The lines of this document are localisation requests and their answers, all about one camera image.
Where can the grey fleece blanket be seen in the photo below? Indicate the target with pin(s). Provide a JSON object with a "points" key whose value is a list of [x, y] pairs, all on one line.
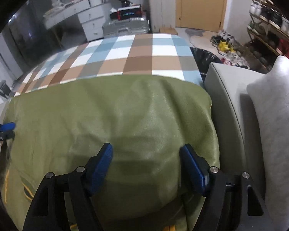
{"points": [[270, 96]]}

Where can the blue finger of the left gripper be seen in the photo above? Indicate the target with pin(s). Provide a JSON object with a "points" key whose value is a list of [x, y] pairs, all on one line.
{"points": [[7, 127]]}

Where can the white drawer desk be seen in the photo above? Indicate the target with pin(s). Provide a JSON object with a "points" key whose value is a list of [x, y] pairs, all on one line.
{"points": [[91, 14]]}

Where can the black garbage bag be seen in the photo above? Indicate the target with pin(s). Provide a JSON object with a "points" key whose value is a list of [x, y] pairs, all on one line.
{"points": [[203, 59]]}

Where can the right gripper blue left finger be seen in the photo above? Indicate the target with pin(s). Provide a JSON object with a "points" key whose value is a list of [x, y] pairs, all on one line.
{"points": [[48, 209]]}

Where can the cardboard box on floor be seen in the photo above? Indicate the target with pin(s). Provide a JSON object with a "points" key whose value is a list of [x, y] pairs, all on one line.
{"points": [[168, 30]]}

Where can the black red box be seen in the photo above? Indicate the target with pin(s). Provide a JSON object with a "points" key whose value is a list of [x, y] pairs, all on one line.
{"points": [[124, 13]]}

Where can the wooden shoe rack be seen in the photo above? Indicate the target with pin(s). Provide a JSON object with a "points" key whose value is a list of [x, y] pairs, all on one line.
{"points": [[269, 34]]}

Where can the wooden door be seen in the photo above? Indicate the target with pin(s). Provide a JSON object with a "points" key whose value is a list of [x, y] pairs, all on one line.
{"points": [[201, 14]]}

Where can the checkered bed sheet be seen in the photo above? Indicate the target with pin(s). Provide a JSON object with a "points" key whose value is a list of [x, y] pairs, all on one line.
{"points": [[158, 54]]}

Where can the silver aluminium suitcase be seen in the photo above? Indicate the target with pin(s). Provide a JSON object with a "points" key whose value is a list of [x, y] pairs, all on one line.
{"points": [[131, 26]]}

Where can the white tall suitcase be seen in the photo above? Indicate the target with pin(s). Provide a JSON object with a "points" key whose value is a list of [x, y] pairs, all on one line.
{"points": [[162, 14]]}

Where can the grey bed frame cushion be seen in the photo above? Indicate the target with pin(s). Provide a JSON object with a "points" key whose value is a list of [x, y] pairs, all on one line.
{"points": [[235, 121]]}

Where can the black refrigerator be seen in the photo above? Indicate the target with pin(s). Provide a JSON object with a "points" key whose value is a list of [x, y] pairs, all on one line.
{"points": [[27, 28]]}

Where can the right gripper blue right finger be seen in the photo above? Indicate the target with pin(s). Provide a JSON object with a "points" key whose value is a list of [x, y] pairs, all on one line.
{"points": [[232, 202]]}

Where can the shoes pile on floor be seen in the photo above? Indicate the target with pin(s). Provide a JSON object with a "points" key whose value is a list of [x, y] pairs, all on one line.
{"points": [[231, 51]]}

